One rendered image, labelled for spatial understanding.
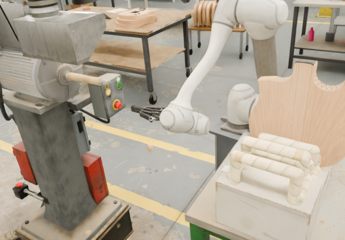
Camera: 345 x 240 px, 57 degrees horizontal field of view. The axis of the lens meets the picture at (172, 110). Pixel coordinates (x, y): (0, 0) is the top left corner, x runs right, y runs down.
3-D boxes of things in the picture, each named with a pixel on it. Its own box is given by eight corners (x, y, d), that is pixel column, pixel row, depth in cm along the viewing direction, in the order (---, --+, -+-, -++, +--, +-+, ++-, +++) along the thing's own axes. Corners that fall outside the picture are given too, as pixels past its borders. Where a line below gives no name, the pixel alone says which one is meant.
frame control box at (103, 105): (71, 124, 181) (60, 82, 169) (97, 107, 197) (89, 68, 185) (103, 134, 169) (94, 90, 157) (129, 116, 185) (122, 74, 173)
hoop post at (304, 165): (293, 184, 91) (297, 158, 87) (296, 178, 94) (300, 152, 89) (305, 188, 90) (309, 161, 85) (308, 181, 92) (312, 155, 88)
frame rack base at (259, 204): (214, 223, 103) (214, 182, 95) (233, 194, 114) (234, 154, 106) (304, 259, 89) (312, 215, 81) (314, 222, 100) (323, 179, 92)
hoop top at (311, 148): (256, 142, 112) (256, 134, 110) (259, 137, 114) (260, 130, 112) (318, 158, 101) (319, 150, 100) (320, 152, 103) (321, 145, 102)
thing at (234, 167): (227, 183, 94) (227, 157, 90) (231, 176, 96) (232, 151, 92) (237, 186, 92) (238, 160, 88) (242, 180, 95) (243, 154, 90)
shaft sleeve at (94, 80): (65, 75, 138) (71, 71, 140) (69, 81, 140) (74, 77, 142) (96, 81, 129) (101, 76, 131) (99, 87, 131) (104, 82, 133)
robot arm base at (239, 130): (228, 115, 210) (228, 107, 207) (260, 123, 197) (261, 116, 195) (213, 127, 198) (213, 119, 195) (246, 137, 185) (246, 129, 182)
